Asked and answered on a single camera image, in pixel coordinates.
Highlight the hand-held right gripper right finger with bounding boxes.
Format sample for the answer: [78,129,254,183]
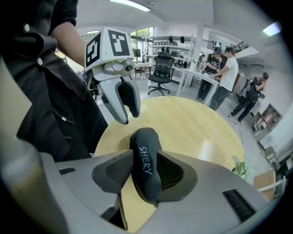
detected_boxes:
[137,150,269,234]

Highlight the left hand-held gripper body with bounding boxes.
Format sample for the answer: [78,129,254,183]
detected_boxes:
[84,27,136,83]

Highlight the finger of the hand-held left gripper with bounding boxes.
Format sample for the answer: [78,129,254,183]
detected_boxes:
[98,78,130,125]
[115,80,141,118]

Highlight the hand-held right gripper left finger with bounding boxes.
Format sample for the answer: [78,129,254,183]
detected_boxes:
[40,149,135,234]

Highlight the black glasses case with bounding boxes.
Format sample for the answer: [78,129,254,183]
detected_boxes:
[130,127,163,207]

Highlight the person's left forearm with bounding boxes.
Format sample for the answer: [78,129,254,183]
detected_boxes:
[50,21,87,68]

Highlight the person's left hand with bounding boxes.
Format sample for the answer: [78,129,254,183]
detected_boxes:
[85,72,103,96]

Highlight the black office chair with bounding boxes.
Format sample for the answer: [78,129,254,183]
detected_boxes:
[147,52,176,96]

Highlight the small potted plant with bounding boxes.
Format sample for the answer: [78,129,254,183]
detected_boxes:
[231,154,249,181]

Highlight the person's black pants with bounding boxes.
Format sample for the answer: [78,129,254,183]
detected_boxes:
[17,75,109,162]

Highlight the white metal shelf rack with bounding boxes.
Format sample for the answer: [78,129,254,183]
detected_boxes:
[146,34,195,69]

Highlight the cardboard box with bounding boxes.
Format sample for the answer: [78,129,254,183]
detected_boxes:
[253,170,275,202]

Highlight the round wooden table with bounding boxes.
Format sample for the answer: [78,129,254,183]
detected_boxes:
[94,96,245,231]

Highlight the white table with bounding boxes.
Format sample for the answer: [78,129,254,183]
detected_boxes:
[175,67,220,98]

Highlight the white desk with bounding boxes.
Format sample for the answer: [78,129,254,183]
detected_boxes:
[257,175,287,199]

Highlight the grey storage crate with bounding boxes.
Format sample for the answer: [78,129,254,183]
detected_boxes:
[263,146,279,165]

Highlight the person's black shirt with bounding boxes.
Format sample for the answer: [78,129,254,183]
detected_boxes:
[0,0,92,106]

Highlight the grey cubby shelf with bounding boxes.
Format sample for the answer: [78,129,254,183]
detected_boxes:
[251,103,282,138]

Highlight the black staircase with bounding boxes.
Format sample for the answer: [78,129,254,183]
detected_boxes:
[201,38,251,55]

